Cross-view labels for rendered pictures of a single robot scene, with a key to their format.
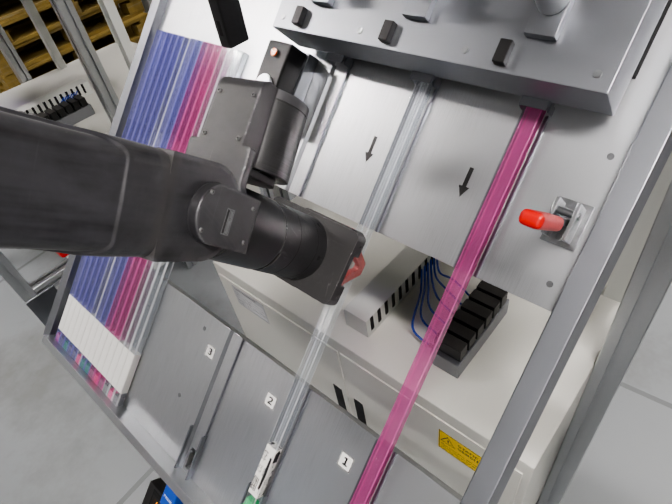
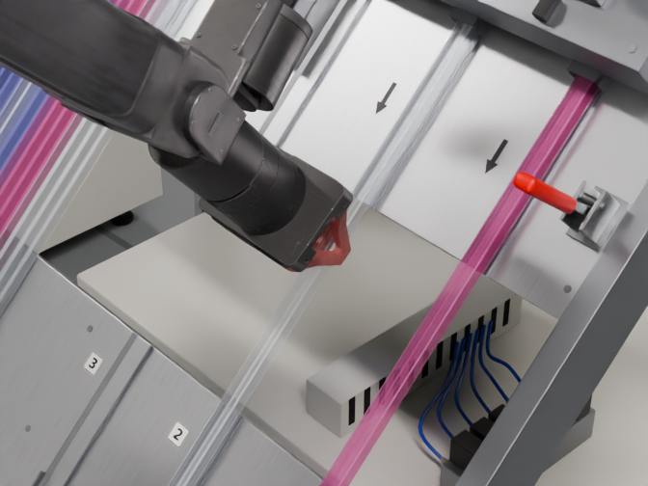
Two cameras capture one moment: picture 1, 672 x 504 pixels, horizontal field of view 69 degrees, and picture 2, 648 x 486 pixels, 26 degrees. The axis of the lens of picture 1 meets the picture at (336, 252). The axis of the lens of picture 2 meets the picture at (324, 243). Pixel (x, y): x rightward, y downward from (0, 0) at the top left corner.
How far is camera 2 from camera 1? 0.54 m
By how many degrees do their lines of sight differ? 8
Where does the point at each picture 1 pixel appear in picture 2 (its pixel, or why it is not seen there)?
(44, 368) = not seen: outside the picture
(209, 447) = not seen: outside the picture
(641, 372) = not seen: outside the picture
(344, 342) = (297, 439)
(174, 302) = (44, 287)
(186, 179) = (191, 73)
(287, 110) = (289, 28)
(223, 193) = (218, 94)
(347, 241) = (330, 194)
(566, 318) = (574, 325)
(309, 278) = (275, 234)
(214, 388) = (90, 418)
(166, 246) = (162, 129)
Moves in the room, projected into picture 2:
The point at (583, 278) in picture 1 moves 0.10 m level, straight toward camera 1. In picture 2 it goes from (599, 280) to (520, 362)
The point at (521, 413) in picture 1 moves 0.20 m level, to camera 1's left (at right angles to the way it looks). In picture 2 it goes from (505, 436) to (193, 441)
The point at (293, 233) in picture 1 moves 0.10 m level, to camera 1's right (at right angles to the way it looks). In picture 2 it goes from (268, 167) to (423, 165)
